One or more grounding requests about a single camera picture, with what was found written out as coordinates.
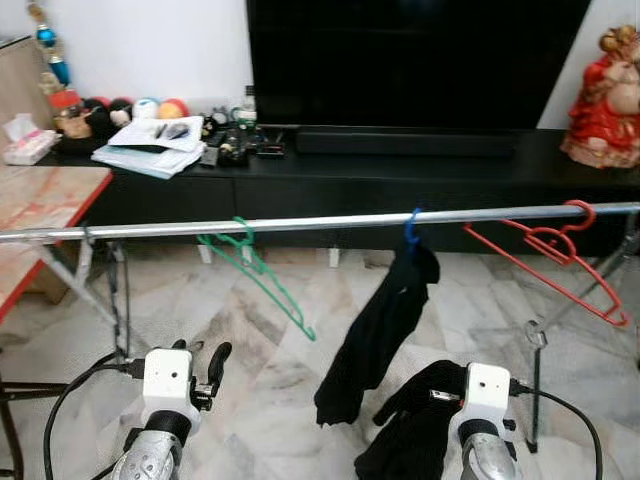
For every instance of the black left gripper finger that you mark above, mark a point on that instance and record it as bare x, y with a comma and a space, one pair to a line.
180, 346
218, 365

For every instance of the green plastic hanger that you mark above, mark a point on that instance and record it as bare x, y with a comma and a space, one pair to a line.
262, 275

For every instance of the plain black garment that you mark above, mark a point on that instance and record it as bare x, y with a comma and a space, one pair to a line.
410, 440

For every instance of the black thin hanger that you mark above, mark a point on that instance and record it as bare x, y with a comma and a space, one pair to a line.
122, 300

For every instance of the blue plastic hanger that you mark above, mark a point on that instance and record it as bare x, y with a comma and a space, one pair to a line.
411, 235

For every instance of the red plastic hanger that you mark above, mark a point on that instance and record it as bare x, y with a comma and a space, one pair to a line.
555, 245

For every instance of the silver metal clothes rack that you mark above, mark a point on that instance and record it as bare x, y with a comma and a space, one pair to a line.
300, 222

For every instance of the black printed T-shirt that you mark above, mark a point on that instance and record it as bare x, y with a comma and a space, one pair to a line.
385, 320

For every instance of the white paper stack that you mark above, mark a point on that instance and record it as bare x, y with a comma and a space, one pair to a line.
150, 150

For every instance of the marble table with red edge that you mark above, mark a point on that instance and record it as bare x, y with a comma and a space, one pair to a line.
40, 195

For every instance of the black remote control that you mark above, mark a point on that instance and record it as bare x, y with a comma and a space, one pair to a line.
225, 145

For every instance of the grey computer mouse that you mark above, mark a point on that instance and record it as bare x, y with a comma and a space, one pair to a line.
176, 130

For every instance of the small black box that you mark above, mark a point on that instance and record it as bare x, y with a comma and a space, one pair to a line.
267, 147

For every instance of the black TV console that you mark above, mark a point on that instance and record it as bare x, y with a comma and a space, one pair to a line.
350, 185

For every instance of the black mouse plush toy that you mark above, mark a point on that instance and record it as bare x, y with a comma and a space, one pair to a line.
105, 113

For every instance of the pink tissue box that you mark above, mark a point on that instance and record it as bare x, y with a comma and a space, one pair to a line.
30, 148

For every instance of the clear plastic bottle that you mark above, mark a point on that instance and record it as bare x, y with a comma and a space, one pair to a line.
249, 105

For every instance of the jar with red lid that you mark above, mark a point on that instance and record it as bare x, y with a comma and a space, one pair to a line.
67, 100

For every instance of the red Buddha statue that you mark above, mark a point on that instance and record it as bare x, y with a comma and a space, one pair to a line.
605, 110

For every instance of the black soundbar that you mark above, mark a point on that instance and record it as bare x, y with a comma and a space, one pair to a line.
405, 141

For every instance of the light wooden cabinet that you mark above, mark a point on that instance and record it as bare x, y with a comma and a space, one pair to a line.
20, 80

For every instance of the blue and gold trophy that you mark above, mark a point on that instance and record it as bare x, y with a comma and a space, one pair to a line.
50, 40

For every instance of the black television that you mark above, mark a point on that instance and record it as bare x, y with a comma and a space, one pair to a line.
420, 60

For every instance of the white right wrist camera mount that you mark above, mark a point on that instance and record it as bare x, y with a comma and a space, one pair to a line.
485, 395

